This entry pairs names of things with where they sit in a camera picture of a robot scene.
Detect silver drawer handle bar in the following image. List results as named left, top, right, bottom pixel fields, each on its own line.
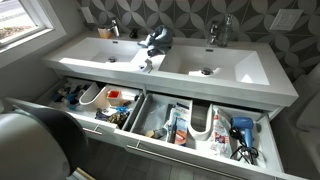
left=125, top=143, right=248, bottom=180
left=81, top=125, right=105, bottom=137

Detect white wall plate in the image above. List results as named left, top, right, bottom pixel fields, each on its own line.
left=269, top=8, right=305, bottom=32

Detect white double sink vanity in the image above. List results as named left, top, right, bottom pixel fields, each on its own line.
left=34, top=31, right=300, bottom=121

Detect white U-shaped drawer divider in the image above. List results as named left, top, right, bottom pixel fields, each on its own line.
left=78, top=82, right=108, bottom=107
left=187, top=102, right=215, bottom=143

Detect chrome sink faucet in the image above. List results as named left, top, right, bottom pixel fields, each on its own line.
left=109, top=18, right=122, bottom=38
left=207, top=20, right=221, bottom=46

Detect blue tube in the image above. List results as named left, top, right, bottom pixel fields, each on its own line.
left=65, top=94, right=80, bottom=103

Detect black electric toothbrush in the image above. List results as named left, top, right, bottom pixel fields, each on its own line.
left=168, top=115, right=180, bottom=145

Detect white vanity drawer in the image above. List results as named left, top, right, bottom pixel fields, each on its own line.
left=3, top=77, right=147, bottom=143
left=114, top=91, right=309, bottom=180

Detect camouflage hair scrunchie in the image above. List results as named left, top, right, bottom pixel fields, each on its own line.
left=108, top=111, right=130, bottom=128

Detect blue white toothbrush package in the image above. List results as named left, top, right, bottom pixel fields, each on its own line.
left=164, top=102, right=192, bottom=148

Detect clear glass bottle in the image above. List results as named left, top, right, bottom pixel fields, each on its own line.
left=218, top=13, right=235, bottom=48

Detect white red plastic package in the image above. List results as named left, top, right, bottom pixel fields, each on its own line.
left=209, top=105, right=235, bottom=160

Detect brown box on counter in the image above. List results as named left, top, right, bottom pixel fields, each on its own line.
left=96, top=27, right=113, bottom=40

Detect small black counter item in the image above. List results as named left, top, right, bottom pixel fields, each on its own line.
left=128, top=27, right=140, bottom=40

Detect white toilet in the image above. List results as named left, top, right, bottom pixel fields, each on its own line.
left=289, top=62, right=320, bottom=179

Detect white framed window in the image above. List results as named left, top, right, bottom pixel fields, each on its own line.
left=0, top=0, right=68, bottom=56

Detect black hair accessory bundle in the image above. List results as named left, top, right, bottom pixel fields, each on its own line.
left=94, top=107, right=116, bottom=122

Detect clear plastic bag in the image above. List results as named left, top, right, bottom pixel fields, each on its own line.
left=140, top=101, right=168, bottom=132

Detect white box with orange top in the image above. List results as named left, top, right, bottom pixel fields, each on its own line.
left=106, top=89, right=139, bottom=108

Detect blue hair dryer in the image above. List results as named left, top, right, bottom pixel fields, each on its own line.
left=228, top=116, right=260, bottom=167

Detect small tan item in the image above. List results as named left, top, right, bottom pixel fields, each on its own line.
left=145, top=127, right=168, bottom=141

